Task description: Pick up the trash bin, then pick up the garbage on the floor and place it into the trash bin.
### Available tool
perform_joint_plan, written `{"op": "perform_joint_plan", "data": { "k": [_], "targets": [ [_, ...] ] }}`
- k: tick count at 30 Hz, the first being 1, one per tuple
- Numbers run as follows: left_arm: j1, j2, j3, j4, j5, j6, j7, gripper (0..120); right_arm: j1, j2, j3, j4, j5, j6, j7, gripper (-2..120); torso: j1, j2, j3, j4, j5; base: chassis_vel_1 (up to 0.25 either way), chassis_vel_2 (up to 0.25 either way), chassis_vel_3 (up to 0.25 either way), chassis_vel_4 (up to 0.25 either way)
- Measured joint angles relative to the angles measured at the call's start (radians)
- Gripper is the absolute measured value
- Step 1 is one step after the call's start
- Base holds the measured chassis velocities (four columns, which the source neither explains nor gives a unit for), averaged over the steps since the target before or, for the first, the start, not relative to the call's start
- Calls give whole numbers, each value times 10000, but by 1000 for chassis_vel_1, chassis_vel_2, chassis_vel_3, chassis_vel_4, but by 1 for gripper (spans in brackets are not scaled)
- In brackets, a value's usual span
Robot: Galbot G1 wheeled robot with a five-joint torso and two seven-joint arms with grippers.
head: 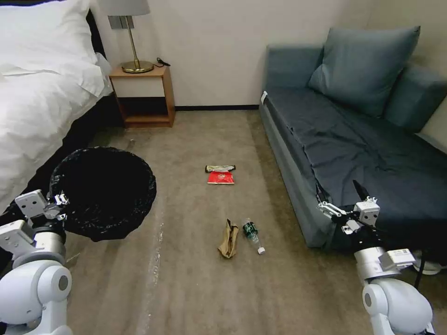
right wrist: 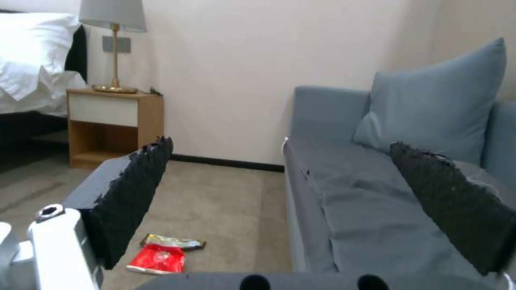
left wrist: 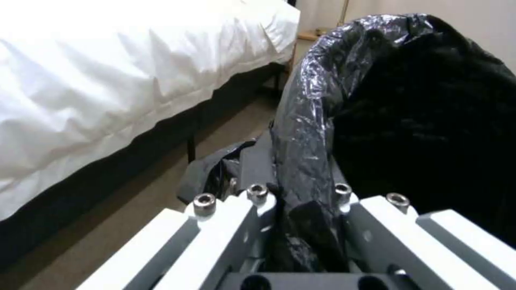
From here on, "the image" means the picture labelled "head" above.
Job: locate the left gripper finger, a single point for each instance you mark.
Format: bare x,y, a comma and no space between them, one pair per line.
60,199
53,211

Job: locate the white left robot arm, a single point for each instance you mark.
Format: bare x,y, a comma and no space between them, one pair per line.
38,286

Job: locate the white duvet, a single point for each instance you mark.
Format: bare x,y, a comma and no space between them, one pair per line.
38,115

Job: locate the white pillow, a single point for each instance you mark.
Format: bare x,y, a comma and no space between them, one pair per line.
42,35

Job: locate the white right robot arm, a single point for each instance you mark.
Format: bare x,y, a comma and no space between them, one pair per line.
394,300

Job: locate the blue-grey sofa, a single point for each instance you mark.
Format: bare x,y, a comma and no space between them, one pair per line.
286,167

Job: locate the red snack packet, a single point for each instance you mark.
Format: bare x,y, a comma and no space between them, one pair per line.
221,178

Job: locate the clear plastic bottle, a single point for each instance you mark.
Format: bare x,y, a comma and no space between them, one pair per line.
251,232

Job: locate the grey wall switch panel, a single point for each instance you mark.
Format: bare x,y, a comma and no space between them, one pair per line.
121,22

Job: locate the crumpled brown paper bag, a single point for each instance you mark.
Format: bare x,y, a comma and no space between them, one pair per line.
227,240

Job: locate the black bed frame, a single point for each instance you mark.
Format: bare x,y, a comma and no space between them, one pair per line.
83,132

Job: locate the white sofa tag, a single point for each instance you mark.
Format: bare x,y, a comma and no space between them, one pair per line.
264,97

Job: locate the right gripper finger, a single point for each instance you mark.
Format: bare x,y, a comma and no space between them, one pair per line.
331,209
360,191

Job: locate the wooden nightstand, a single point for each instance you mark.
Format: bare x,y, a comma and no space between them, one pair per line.
139,85

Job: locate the dark blue sofa sheet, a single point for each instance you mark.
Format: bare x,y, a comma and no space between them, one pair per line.
349,150

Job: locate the trash bin with black bag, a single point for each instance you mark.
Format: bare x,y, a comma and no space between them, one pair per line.
104,188

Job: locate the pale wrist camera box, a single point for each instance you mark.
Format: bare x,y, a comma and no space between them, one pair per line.
30,203
368,212

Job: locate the black and white wrapper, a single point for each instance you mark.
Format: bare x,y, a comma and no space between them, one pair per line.
220,168

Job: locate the large blue cushion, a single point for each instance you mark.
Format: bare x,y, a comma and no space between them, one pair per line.
363,69

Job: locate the small blue cushion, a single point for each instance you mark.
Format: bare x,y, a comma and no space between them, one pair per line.
417,101

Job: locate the brass table lamp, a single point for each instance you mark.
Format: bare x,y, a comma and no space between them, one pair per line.
132,45

